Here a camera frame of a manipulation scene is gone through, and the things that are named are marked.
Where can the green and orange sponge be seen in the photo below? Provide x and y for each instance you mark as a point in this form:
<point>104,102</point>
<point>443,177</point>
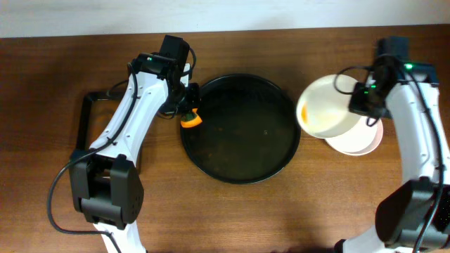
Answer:
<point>190,119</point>

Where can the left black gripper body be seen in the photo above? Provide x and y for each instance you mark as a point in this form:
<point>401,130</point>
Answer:
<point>192,100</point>

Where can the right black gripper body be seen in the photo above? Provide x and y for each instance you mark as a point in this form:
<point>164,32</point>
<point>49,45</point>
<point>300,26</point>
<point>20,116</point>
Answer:
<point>361,103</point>

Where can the white plate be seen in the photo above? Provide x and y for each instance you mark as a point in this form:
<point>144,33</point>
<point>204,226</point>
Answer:
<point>322,111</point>

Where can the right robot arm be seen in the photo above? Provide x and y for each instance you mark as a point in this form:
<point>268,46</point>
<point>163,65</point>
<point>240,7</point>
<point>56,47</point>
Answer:
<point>415,217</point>

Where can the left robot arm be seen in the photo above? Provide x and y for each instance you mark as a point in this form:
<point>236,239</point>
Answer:
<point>105,182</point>

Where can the round black tray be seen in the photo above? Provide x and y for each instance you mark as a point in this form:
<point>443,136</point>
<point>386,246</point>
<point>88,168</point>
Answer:
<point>248,133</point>

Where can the rectangular black sponge tray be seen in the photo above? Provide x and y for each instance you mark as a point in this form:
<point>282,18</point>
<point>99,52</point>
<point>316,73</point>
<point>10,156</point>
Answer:
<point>96,112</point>

